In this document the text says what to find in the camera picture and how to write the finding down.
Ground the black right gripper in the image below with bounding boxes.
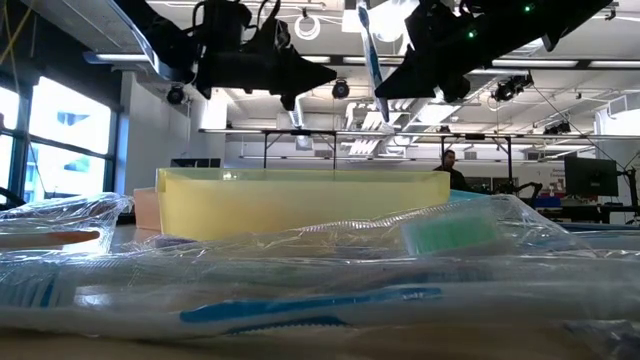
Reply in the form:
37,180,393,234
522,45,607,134
374,0,506,104

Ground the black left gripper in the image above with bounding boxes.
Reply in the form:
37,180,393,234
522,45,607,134
194,0,337,112

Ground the person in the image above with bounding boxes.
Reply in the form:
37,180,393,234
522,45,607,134
432,148,471,192

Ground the rig overhead light bar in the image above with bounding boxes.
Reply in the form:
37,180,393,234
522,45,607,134
82,49,640,70

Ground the teal translucent plastic bin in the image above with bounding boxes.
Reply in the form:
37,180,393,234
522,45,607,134
448,189,490,205

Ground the yellow translucent plastic bin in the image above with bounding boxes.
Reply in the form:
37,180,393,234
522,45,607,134
155,167,452,242

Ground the green toothbrush in clear wrapper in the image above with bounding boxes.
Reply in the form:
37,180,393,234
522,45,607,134
124,193,594,264

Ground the black computer monitor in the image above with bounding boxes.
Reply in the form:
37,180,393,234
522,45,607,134
564,155,620,198

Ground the orange translucent plastic bin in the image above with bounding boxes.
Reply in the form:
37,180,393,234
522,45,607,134
132,187,162,232

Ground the black background desk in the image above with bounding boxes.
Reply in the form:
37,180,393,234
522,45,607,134
537,202,640,225

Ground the purple toothbrush in clear wrapper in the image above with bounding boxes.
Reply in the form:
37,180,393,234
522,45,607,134
147,234,201,250

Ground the orange toothbrush in clear wrapper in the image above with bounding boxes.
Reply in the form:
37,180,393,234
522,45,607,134
0,192,135,256

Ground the white cable coil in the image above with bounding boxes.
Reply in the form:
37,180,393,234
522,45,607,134
293,13,322,42

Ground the black background rig frame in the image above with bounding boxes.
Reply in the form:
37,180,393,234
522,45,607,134
198,127,516,172

